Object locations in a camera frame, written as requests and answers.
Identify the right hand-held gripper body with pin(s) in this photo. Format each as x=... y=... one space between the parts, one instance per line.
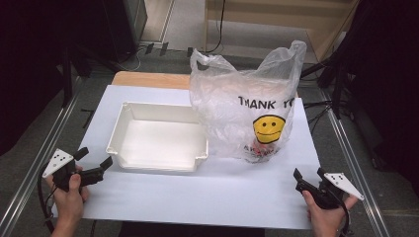
x=342 y=184

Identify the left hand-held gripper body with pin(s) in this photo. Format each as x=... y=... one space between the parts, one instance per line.
x=59 y=159

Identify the white plastic bin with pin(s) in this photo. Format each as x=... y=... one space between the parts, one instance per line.
x=158 y=141

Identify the clear plastic bag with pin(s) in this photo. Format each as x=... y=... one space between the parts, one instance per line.
x=227 y=108

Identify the person's right hand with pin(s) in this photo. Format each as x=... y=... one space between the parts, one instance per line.
x=324 y=220

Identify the person's left hand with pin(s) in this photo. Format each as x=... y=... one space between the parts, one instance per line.
x=67 y=205

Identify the black stand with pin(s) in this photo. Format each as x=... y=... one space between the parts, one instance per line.
x=67 y=75
x=337 y=92

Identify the wooden table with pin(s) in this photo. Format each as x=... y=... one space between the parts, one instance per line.
x=148 y=80

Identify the white board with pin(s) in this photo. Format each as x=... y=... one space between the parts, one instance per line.
x=204 y=194

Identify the dark cabinet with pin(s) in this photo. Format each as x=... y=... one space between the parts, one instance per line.
x=125 y=26

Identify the light wooden furniture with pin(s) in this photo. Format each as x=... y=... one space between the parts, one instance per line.
x=263 y=29

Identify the metal rail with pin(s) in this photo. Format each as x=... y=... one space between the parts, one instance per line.
x=36 y=164
x=355 y=164

